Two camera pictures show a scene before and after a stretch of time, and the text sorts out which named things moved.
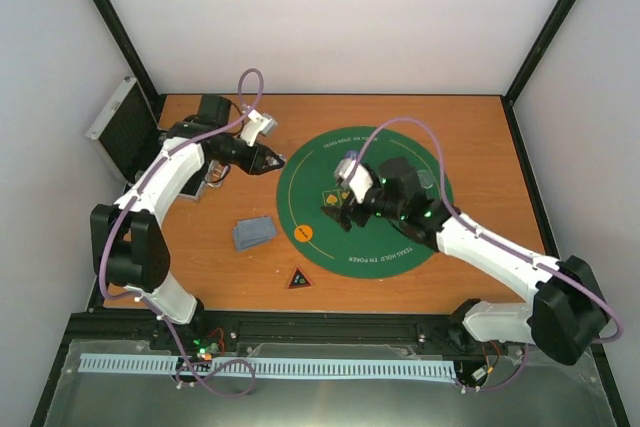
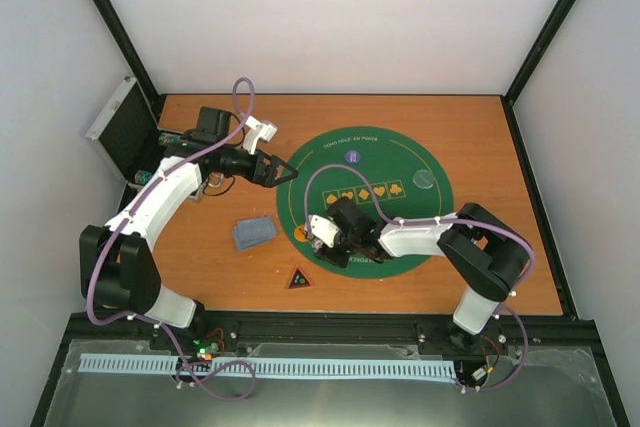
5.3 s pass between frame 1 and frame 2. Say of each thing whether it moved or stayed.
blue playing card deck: stayed
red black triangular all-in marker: stayed
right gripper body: moved
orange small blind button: stayed
